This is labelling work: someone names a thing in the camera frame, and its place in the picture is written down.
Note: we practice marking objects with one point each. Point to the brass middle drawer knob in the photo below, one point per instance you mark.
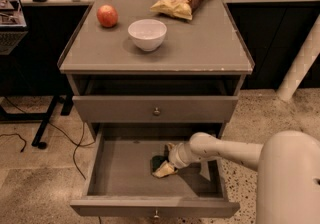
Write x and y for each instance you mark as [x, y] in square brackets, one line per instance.
[156, 215]

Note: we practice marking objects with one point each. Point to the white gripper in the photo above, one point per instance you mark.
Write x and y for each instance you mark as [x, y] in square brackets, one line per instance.
[175, 157]

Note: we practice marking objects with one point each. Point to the grey top drawer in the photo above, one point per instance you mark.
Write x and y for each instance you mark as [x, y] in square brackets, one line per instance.
[139, 109]

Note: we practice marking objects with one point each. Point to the yellow brown chip bag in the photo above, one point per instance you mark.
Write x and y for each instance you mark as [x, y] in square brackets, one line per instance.
[182, 9]

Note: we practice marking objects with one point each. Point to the black side table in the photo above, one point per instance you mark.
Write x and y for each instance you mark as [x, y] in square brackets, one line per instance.
[32, 40]

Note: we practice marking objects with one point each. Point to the green yellow sponge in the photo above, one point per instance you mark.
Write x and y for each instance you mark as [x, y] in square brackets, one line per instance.
[157, 161]

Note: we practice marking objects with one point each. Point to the grey open middle drawer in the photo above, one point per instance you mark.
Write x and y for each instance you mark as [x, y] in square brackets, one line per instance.
[120, 181]

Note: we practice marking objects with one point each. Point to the white bowl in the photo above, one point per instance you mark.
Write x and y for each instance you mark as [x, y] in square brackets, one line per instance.
[147, 34]

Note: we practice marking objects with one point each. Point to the grey drawer cabinet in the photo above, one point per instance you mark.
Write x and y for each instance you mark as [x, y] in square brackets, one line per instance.
[137, 73]

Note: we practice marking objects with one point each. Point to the brass top drawer knob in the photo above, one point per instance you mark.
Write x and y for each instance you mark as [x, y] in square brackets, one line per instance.
[156, 111]

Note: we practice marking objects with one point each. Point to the red apple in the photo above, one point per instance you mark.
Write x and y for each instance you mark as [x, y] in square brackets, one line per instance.
[107, 16]

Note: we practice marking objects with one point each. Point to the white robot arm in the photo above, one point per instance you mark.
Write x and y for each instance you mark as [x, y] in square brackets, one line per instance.
[287, 166]

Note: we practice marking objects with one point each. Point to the brass drawer knob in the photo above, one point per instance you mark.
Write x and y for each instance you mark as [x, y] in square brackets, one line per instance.
[156, 215]
[156, 111]

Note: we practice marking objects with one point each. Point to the white diagonal post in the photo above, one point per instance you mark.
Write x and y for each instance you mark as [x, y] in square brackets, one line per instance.
[304, 60]

